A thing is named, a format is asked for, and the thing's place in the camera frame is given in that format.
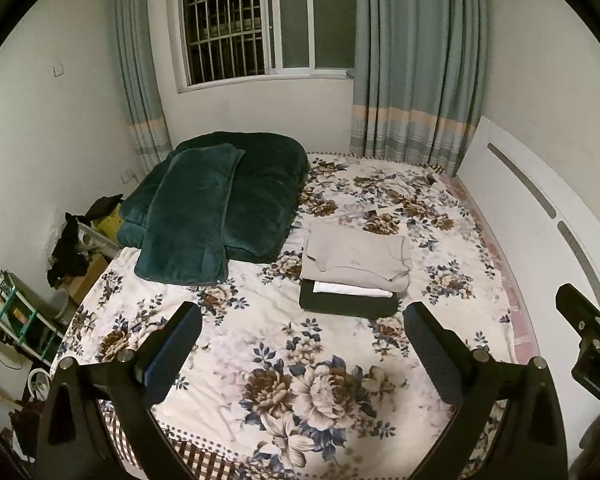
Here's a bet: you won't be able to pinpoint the beige long-sleeve shirt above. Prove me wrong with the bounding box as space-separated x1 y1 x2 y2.
300 221 413 295

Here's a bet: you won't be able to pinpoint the dark green pillow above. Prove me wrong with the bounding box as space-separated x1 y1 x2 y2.
134 143 246 285

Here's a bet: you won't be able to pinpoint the white folded garment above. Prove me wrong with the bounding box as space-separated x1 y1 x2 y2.
312 280 395 299

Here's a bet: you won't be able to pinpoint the white headboard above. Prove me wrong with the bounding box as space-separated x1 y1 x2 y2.
455 116 600 361

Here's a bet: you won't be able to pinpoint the white bin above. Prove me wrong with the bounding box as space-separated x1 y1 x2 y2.
50 290 79 324

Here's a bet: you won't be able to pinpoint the cardboard box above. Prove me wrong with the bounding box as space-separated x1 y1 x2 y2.
67 252 113 307

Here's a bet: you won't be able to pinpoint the barred window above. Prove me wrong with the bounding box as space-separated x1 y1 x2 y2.
172 0 358 93

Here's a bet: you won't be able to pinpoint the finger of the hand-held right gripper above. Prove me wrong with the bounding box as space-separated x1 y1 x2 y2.
555 283 600 346

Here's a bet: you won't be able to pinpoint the green storage rack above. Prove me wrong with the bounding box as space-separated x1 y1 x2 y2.
0 270 67 367

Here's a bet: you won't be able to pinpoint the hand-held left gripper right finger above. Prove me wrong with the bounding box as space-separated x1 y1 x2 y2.
402 301 568 480

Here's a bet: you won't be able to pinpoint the black folded garment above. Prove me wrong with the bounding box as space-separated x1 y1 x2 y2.
298 280 400 320

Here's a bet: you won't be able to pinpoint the green plush quilt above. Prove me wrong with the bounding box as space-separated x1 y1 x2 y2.
117 131 309 265

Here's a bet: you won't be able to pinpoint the wide blue-grey curtain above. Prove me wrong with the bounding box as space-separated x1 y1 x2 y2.
349 0 491 166

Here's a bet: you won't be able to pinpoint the narrow blue-grey curtain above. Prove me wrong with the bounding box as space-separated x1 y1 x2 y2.
107 0 173 168

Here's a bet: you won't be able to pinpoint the dark hanging clothes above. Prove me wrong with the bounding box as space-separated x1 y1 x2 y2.
47 195 124 288

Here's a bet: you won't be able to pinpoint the floral bedsheet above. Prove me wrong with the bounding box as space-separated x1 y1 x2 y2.
50 152 518 480

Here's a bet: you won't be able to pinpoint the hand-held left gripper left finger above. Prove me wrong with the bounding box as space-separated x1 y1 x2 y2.
36 302 203 480

